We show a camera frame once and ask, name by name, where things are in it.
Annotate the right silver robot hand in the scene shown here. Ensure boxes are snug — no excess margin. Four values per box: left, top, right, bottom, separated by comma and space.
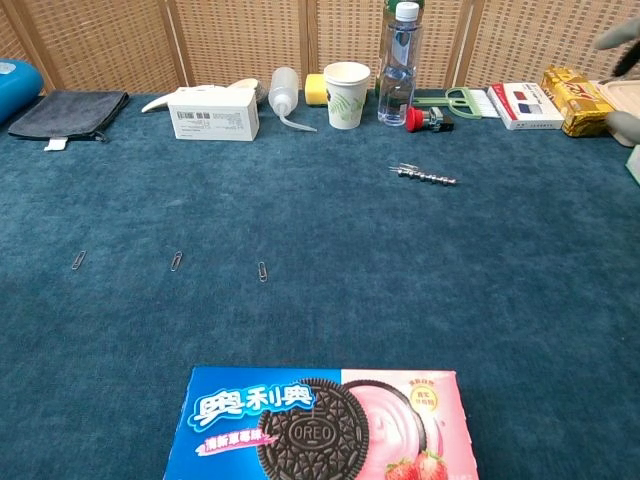
593, 13, 640, 147

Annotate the silver magnetic bead bar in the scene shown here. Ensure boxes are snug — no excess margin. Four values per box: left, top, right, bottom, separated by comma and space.
394, 167, 458, 187

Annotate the beige lidded food container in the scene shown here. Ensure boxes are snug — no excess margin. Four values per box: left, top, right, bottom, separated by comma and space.
594, 78, 640, 147

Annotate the yellow snack package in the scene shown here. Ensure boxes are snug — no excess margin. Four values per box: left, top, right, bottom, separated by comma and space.
540, 66, 617, 138

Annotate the red and white flat box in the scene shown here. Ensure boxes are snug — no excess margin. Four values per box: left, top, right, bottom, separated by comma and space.
487, 82, 565, 131

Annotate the green hand brush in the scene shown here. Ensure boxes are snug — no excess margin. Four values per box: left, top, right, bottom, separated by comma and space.
412, 87, 501, 120

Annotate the red emergency stop button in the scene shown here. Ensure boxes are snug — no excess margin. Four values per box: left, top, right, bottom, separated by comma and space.
405, 105, 456, 134

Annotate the clear water bottle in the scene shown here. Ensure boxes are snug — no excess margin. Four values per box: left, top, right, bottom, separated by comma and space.
376, 1, 424, 127

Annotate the white paper cup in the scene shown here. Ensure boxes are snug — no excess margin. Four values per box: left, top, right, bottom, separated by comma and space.
323, 61, 372, 131

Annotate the yellow sponge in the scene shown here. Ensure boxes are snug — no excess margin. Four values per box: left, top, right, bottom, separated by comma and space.
304, 73, 331, 107

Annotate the translucent squeeze wash bottle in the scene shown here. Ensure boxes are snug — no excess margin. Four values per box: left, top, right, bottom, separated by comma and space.
268, 66, 318, 133

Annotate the blue carpet table cover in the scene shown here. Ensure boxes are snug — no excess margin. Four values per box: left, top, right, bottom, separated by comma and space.
0, 88, 640, 480

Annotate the wicker folding screen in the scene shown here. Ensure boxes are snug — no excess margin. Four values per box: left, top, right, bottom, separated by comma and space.
0, 0, 640, 99

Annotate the white cardboard box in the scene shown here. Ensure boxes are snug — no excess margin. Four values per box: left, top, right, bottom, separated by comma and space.
167, 88, 260, 142

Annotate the white plastic scoop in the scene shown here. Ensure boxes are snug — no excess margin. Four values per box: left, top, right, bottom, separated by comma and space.
141, 78, 261, 114

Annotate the Oreo cookie box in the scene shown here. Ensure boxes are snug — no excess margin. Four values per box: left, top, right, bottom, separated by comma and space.
162, 367, 480, 480

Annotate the grey zipper pouch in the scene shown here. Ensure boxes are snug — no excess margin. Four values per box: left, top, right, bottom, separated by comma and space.
7, 90, 130, 152

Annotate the blue cartoon detergent bottle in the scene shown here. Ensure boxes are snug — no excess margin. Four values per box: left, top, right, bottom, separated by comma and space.
0, 59, 45, 126

